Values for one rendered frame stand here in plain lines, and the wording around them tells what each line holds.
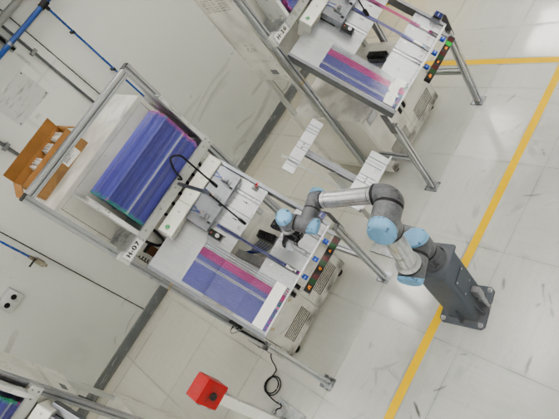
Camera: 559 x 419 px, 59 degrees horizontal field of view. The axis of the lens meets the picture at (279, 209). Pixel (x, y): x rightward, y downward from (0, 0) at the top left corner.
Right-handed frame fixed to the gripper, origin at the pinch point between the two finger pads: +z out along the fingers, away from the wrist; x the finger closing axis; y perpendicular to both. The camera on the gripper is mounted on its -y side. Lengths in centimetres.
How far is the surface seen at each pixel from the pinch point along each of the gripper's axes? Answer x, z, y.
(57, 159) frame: -29, -63, -91
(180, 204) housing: -13, -9, -59
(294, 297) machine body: -17, 66, -1
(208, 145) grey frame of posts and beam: 22, -14, -63
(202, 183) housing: 3, -8, -56
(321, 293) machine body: -5, 84, 9
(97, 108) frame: 0, -62, -92
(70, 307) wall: -104, 112, -163
